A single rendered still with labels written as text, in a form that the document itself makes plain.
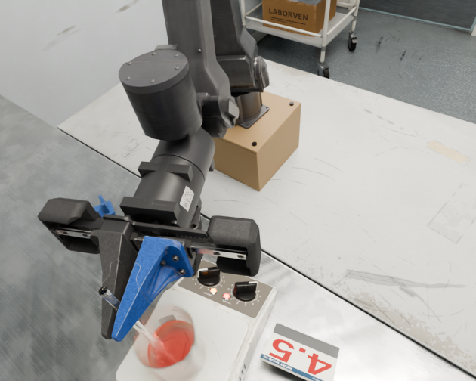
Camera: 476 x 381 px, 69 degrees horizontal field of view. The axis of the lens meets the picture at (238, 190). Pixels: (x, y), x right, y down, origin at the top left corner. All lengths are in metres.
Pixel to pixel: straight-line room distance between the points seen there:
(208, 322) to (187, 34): 0.32
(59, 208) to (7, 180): 0.56
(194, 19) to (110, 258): 0.23
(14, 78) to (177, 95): 1.52
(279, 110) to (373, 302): 0.35
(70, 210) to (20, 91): 1.52
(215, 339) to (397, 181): 0.43
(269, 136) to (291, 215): 0.14
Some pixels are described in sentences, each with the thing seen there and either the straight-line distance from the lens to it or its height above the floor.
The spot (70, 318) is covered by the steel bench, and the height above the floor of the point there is 0.90.
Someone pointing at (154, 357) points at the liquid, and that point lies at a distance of 0.42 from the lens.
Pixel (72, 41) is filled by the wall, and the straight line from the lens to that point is 1.88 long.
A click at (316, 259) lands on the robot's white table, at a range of 0.58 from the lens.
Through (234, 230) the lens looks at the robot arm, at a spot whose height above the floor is 1.19.
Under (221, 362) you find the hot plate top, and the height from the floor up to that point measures 0.99.
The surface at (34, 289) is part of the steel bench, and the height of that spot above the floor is 0.90.
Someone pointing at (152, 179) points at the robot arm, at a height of 1.19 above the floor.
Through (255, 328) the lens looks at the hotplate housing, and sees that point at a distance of 0.47.
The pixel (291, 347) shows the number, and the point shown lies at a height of 0.91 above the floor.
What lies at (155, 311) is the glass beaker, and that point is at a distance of 0.39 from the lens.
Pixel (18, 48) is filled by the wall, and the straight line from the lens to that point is 1.78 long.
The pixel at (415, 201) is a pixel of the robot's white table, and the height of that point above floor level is 0.90.
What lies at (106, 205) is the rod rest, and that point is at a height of 0.92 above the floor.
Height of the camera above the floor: 1.41
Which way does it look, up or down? 51 degrees down
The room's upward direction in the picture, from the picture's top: 8 degrees counter-clockwise
